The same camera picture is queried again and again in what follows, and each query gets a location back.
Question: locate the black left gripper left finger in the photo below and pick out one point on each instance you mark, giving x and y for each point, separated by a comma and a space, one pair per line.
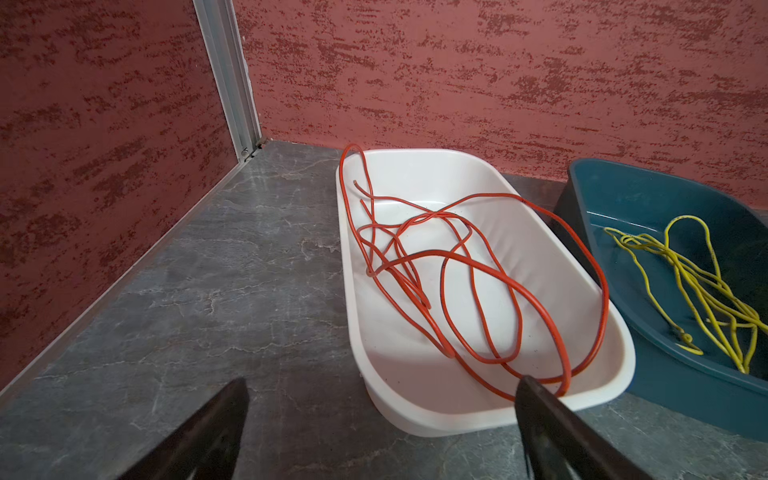
205, 446

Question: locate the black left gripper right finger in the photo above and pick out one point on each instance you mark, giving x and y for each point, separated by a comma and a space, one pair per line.
558, 444

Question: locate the white plastic tray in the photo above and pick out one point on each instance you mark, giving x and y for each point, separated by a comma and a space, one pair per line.
456, 288

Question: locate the teal plastic tray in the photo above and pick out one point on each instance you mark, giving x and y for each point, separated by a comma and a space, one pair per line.
714, 374

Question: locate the left aluminium corner post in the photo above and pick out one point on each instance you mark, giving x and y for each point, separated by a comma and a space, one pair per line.
223, 43

